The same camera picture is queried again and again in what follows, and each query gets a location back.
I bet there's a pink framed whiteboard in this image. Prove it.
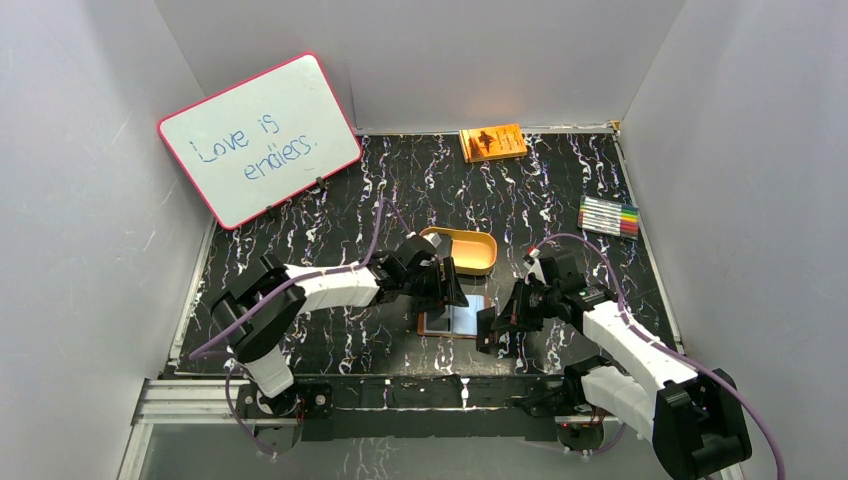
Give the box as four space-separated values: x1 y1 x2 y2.
157 53 362 230

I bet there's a dark credit card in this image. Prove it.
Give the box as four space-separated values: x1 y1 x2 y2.
475 306 500 355

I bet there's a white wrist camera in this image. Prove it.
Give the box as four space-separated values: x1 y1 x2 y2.
424 232 453 258
523 247 547 285

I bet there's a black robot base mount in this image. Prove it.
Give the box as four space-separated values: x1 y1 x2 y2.
233 374 623 456

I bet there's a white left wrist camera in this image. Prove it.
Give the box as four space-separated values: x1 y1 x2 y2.
424 232 453 258

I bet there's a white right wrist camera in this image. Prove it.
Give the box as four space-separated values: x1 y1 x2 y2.
523 247 547 285

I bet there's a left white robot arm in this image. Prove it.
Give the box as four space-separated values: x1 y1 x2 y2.
209 234 469 416

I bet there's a gold oval tin tray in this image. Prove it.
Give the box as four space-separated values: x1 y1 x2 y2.
420 226 498 276

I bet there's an aluminium rail frame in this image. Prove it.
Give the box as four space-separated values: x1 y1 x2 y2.
115 377 747 480

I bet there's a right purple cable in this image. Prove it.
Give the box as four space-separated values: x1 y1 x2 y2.
529 233 786 480

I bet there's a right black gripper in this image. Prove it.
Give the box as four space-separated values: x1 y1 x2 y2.
492 277 560 332

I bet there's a colour marker pen set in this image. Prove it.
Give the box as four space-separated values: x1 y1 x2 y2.
577 195 640 240

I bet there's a brown leather card holder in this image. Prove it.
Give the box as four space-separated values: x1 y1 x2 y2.
417 295 494 339

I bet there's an orange book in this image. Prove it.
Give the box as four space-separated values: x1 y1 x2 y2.
458 124 528 163

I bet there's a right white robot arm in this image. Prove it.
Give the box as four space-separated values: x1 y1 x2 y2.
490 254 752 479

